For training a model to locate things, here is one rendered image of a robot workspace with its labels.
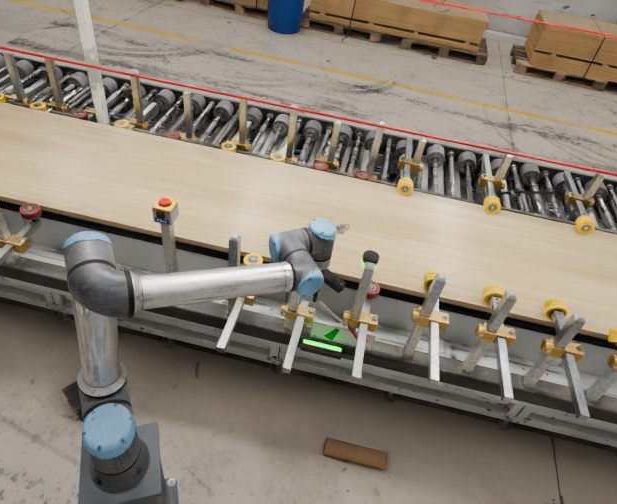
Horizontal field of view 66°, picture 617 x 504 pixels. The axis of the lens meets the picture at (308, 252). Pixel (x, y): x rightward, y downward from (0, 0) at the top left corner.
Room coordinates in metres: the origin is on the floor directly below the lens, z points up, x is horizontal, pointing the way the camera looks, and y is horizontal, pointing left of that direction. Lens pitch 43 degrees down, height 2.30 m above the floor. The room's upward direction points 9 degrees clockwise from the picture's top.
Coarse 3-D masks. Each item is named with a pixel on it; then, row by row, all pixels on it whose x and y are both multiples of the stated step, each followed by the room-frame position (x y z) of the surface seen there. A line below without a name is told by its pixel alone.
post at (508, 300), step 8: (504, 296) 1.20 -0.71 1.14; (512, 296) 1.19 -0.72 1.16; (504, 304) 1.18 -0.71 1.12; (512, 304) 1.18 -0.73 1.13; (496, 312) 1.19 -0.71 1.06; (504, 312) 1.18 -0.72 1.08; (488, 320) 1.21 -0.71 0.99; (496, 320) 1.18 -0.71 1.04; (488, 328) 1.18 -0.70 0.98; (496, 328) 1.18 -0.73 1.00; (480, 344) 1.18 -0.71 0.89; (488, 344) 1.18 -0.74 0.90; (472, 352) 1.19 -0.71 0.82; (480, 352) 1.18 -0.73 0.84; (472, 360) 1.18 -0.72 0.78; (464, 368) 1.18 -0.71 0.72; (472, 368) 1.18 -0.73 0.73
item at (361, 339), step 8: (368, 304) 1.32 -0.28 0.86; (368, 312) 1.27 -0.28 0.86; (360, 328) 1.19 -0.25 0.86; (360, 336) 1.15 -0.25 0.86; (360, 344) 1.11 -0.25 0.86; (360, 352) 1.07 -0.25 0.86; (360, 360) 1.04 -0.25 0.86; (360, 368) 1.00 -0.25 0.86; (352, 376) 0.97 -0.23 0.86; (360, 376) 0.97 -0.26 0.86
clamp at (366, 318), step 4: (344, 312) 1.25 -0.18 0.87; (348, 312) 1.25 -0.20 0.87; (364, 312) 1.26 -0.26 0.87; (344, 316) 1.23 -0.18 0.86; (348, 316) 1.23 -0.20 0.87; (360, 316) 1.24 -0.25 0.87; (364, 316) 1.24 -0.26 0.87; (368, 316) 1.24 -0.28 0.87; (372, 316) 1.25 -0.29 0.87; (376, 316) 1.25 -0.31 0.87; (348, 320) 1.22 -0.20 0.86; (352, 320) 1.22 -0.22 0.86; (356, 320) 1.22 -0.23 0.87; (360, 320) 1.22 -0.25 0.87; (364, 320) 1.22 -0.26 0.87; (368, 320) 1.22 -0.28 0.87; (376, 320) 1.23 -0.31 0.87; (352, 324) 1.22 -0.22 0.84; (356, 324) 1.22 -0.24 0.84; (368, 324) 1.21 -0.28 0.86; (372, 324) 1.21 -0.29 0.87; (376, 324) 1.21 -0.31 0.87; (368, 328) 1.21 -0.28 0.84; (372, 328) 1.21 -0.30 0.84
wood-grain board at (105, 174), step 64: (0, 128) 2.09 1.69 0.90; (64, 128) 2.18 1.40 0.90; (0, 192) 1.59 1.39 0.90; (64, 192) 1.66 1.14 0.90; (128, 192) 1.73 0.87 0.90; (192, 192) 1.81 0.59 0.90; (256, 192) 1.89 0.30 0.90; (320, 192) 1.98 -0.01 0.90; (384, 192) 2.07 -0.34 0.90; (384, 256) 1.58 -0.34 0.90; (448, 256) 1.65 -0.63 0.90; (512, 256) 1.72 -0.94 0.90; (576, 256) 1.80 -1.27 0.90
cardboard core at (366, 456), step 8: (328, 440) 1.11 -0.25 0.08; (336, 440) 1.12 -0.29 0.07; (328, 448) 1.07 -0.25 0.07; (336, 448) 1.08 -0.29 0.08; (344, 448) 1.08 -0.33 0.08; (352, 448) 1.09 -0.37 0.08; (360, 448) 1.09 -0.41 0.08; (368, 448) 1.10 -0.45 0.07; (336, 456) 1.05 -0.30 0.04; (344, 456) 1.05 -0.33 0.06; (352, 456) 1.05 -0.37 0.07; (360, 456) 1.06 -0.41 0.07; (368, 456) 1.06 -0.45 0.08; (376, 456) 1.07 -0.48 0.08; (384, 456) 1.07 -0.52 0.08; (368, 464) 1.04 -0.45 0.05; (376, 464) 1.04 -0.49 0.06; (384, 464) 1.04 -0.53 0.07
